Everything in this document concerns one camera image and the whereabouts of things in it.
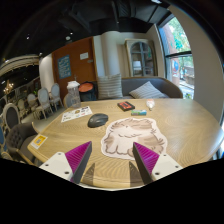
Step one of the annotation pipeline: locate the dark tufted armchair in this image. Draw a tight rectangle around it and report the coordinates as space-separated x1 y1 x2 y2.
6 122 38 163

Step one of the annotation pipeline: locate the black bag with orange top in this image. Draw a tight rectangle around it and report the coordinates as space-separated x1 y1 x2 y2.
79 82 96 101

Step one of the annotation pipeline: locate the blue wall poster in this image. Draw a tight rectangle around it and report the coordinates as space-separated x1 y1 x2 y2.
58 55 71 79

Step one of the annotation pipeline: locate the white dining chair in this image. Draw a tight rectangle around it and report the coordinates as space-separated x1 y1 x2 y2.
50 83 63 107
36 87 52 115

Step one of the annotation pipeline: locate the black and red small box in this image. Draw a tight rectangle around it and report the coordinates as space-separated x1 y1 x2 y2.
117 101 135 111

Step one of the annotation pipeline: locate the white dining chair near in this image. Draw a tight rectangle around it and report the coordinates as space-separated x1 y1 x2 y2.
36 87 52 115

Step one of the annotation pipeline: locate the yellow QR code sticker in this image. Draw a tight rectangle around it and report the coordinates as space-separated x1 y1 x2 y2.
31 134 47 149

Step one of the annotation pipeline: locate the fluffy cat shaped mouse pad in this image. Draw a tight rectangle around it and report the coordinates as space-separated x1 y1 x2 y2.
101 117 168 160

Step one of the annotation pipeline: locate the striped cushion right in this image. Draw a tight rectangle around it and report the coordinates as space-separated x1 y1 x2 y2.
130 81 167 99

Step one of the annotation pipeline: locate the white dining chair far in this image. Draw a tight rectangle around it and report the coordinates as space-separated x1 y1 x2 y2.
50 83 63 107

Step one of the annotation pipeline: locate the white oval back chair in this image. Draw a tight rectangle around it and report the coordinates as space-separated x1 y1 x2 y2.
3 103 20 130

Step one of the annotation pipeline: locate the white and orange small bottle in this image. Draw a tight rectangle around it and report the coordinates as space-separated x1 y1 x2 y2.
146 99 155 110

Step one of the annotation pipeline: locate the striped cushion left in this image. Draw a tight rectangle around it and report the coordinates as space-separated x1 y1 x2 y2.
97 74 123 99

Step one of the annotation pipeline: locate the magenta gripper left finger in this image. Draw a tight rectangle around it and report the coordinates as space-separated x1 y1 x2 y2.
40 141 92 184

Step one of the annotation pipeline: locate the white printed leaflet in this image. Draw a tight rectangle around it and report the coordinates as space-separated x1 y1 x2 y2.
61 106 92 122

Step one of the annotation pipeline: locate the large window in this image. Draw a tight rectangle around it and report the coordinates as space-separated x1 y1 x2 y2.
158 15 195 99

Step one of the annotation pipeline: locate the striped cushion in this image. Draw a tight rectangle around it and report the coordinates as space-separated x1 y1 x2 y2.
130 81 167 99
97 74 123 99

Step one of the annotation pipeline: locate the small teal pack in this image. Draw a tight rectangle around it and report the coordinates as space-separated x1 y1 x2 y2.
131 110 147 116

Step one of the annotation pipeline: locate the clear plastic water jug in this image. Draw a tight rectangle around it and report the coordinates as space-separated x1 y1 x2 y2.
67 81 81 108

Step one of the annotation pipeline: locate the arched wooden cabinet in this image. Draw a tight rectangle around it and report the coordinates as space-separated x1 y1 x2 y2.
125 39 158 77

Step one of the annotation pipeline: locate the grey sofa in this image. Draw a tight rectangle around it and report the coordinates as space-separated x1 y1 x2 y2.
115 77 183 99

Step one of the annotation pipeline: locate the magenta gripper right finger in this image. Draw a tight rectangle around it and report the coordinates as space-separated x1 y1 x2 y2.
133 142 182 185

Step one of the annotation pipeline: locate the dark grey computer mouse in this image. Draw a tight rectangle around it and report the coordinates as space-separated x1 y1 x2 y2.
87 113 108 128

